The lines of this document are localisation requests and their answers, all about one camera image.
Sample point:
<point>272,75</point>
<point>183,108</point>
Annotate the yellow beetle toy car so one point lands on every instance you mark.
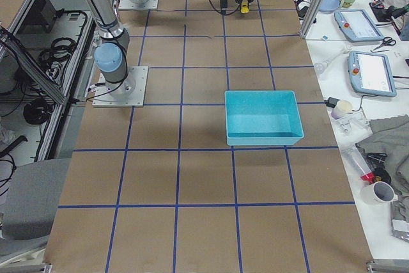
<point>244,7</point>

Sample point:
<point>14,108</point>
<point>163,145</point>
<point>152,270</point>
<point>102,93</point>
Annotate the blue plastic plate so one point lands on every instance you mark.
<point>329,6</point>

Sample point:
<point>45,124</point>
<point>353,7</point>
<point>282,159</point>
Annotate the upper teach pendant tablet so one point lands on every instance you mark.
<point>357,26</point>

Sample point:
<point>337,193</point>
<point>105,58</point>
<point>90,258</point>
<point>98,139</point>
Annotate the teach pendant tablet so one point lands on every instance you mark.
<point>357,26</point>
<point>371,74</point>

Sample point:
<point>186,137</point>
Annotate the teal plastic storage bin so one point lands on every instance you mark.
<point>262,118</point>

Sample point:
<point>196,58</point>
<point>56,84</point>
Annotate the black scissors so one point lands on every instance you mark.
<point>387,41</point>

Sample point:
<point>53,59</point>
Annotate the lower teach pendant tablet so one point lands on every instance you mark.
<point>371,74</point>

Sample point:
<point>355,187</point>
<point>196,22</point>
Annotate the cream paper cup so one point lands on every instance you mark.
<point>341,109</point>

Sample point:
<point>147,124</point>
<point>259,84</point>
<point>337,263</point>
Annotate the grey cloth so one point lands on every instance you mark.
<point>390,136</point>

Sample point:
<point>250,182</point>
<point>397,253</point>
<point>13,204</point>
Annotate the white mug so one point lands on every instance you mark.
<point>376,195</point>

